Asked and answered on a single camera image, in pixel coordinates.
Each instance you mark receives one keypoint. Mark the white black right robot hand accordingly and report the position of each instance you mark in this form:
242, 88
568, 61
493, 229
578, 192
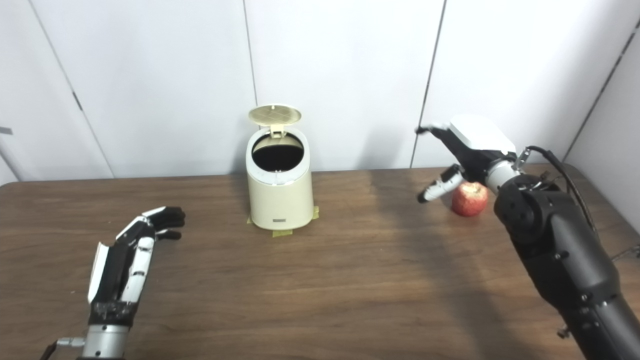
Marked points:
475, 145

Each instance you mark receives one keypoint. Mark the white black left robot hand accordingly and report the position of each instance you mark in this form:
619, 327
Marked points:
117, 270

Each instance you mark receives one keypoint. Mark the red apple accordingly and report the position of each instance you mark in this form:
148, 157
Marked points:
470, 200

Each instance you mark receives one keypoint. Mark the cream round bin lid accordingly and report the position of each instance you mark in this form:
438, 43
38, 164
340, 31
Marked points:
275, 115

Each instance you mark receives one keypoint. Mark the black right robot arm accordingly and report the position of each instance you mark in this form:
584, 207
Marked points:
560, 250

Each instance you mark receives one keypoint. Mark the cream-colored bin body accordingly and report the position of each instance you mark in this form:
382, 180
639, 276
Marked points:
280, 202

